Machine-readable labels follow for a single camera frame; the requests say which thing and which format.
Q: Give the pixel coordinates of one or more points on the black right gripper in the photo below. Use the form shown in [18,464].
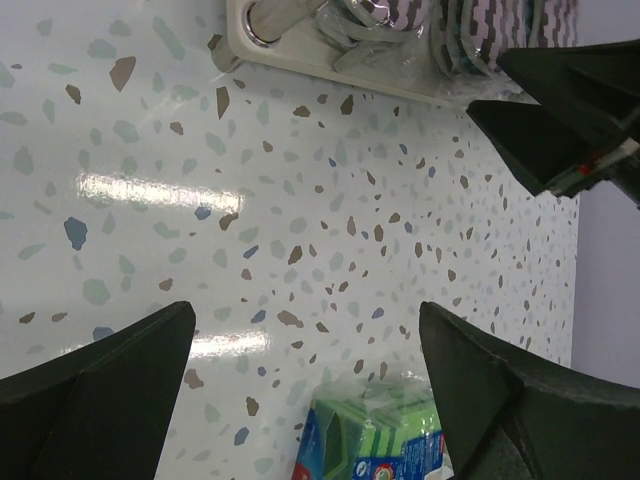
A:
[588,85]

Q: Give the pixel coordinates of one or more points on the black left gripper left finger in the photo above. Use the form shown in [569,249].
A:
[102,411]

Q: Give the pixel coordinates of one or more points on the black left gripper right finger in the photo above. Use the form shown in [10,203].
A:
[509,414]

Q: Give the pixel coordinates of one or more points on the purple wavy sponge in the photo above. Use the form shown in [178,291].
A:
[467,37]

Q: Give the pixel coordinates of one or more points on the green sponge pack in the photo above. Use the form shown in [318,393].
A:
[373,430]

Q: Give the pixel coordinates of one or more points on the cream two-tier wooden shelf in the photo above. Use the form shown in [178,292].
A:
[286,35]

